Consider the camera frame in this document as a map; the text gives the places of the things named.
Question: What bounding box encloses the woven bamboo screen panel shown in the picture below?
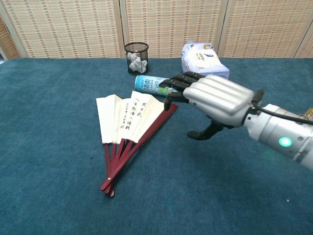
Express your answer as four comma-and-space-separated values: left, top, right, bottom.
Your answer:
294, 21, 313, 59
0, 14, 22, 61
0, 0, 124, 59
217, 0, 313, 59
121, 0, 229, 59

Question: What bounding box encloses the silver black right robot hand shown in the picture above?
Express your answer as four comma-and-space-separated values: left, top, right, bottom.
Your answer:
158, 71, 265, 141

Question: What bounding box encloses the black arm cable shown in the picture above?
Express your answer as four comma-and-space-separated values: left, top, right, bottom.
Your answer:
249, 102, 313, 123

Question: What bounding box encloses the red ribbed paper folding fan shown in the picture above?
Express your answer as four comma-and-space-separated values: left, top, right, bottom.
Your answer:
95, 90, 179, 198

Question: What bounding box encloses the black mesh pen holder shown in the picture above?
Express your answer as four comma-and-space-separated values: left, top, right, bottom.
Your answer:
124, 42, 150, 75

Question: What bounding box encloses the light blue drink can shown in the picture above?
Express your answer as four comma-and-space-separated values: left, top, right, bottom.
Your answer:
135, 75, 182, 97

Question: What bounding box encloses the pale blue tissue pack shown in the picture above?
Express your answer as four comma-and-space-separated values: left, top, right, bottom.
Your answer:
180, 42, 230, 80

